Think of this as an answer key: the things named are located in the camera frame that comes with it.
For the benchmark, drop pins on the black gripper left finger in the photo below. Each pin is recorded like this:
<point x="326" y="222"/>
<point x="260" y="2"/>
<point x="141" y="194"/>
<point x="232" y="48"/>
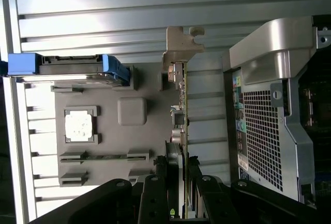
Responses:
<point x="152" y="200"/>

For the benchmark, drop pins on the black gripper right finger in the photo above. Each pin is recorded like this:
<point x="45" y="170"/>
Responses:
<point x="214" y="200"/>

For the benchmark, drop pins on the grey parts rack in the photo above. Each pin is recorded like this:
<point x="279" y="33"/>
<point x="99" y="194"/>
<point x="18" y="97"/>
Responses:
<point x="111" y="141"/>

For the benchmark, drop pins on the silver CPU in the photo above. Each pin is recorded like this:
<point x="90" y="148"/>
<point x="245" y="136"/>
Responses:
<point x="78" y="127"/>

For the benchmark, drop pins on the open PC case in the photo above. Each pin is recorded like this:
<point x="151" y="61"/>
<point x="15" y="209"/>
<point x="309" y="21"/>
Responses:
<point x="297" y="136"/>

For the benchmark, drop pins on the silver hard disk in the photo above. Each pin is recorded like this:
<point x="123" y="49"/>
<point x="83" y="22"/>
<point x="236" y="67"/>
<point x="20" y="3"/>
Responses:
<point x="69" y="66"/>

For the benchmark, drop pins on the blue disk caddy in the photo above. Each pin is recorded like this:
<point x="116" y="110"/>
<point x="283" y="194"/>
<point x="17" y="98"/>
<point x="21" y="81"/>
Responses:
<point x="20" y="63"/>

